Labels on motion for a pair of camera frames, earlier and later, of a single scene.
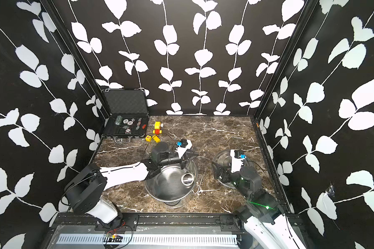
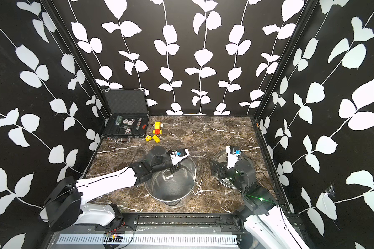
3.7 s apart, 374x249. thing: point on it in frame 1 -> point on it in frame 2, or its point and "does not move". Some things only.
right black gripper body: x=234 y=179 does not move
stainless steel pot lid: x=223 y=157 does not move
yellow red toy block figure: x=157 y=128 does not move
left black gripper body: x=181 y=161 -> x=175 y=168
